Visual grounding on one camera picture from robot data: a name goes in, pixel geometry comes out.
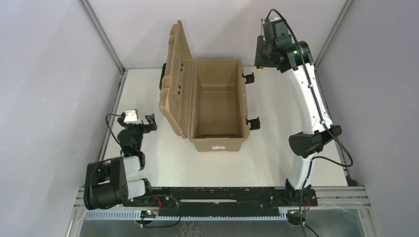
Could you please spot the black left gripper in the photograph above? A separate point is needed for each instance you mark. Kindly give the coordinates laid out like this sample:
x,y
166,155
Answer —
x,y
140,126

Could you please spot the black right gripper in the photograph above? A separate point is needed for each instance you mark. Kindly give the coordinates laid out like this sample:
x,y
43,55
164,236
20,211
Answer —
x,y
259,56

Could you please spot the black yellow screwdriver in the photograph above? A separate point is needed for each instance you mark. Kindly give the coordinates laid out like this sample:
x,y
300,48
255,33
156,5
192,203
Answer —
x,y
260,68

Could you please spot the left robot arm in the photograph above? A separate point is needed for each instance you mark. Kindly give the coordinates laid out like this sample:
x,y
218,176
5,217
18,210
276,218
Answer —
x,y
106,184

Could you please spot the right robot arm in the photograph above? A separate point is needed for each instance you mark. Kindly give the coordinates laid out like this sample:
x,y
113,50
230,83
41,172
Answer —
x,y
295,62

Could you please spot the tan plastic toolbox bin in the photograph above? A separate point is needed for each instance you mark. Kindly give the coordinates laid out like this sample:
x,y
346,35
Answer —
x,y
204,101

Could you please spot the black toolbox latch rear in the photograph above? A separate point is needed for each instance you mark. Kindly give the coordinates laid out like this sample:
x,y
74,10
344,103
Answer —
x,y
250,78

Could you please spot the black toolbox latch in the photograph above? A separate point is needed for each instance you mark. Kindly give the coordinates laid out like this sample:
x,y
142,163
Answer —
x,y
254,124
250,78

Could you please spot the black toolbox latch front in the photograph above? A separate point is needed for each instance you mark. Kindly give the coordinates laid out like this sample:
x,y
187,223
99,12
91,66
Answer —
x,y
254,124

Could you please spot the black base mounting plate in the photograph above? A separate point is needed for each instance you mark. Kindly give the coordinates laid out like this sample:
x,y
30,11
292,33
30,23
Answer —
x,y
225,202

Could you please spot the small circuit board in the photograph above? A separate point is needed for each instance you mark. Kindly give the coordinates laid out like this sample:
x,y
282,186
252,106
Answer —
x,y
150,214

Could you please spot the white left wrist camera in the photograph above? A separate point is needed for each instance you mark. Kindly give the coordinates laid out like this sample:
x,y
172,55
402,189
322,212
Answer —
x,y
131,117

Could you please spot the black toolbox carry handle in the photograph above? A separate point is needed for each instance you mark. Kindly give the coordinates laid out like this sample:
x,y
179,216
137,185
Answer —
x,y
163,71

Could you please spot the aluminium frame rail right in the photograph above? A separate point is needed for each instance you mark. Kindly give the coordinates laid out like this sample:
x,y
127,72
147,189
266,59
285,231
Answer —
x,y
335,27

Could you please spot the aluminium frame rail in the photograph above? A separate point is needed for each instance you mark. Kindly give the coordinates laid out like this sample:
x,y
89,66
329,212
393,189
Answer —
x,y
335,27
116,89

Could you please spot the aluminium frame rail left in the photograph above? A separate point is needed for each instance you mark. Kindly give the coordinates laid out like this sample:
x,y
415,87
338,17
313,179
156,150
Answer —
x,y
116,89

